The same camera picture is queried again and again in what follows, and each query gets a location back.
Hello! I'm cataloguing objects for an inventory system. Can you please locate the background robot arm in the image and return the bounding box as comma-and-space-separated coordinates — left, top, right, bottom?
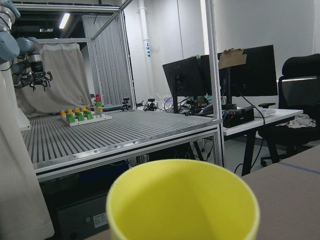
11, 37, 53, 90

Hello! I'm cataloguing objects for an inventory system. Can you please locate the aluminium slatted workbench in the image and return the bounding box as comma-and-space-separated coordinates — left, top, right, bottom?
21, 110, 220, 182

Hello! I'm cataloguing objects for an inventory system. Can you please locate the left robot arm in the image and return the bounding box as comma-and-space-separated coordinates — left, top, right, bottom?
0, 0, 21, 65

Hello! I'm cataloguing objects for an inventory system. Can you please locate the colourful block set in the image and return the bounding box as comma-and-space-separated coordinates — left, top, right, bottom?
59, 94, 112, 127

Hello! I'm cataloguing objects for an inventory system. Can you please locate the black monitor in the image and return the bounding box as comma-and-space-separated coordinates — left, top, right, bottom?
162, 56, 206, 97
230, 45, 278, 97

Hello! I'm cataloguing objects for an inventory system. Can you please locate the black monitor left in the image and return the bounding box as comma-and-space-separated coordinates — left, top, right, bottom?
162, 56, 206, 97

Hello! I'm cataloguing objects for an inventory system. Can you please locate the black office chair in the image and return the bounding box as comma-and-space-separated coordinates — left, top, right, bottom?
258, 53, 320, 163

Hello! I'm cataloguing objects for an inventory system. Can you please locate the black monitor right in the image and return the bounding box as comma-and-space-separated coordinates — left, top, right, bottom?
230, 45, 278, 97

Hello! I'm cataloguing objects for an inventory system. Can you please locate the brown cardboard piece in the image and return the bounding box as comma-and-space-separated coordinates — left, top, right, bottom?
218, 48, 247, 70

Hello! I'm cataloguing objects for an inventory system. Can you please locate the white desk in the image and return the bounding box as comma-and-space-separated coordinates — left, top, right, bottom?
223, 109, 303, 176

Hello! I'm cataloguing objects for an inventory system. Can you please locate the grey cloth on chair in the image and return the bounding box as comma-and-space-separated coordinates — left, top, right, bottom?
287, 114, 317, 129

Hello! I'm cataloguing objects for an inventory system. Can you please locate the yellow plastic cup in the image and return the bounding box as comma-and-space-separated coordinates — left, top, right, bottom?
106, 159, 261, 240

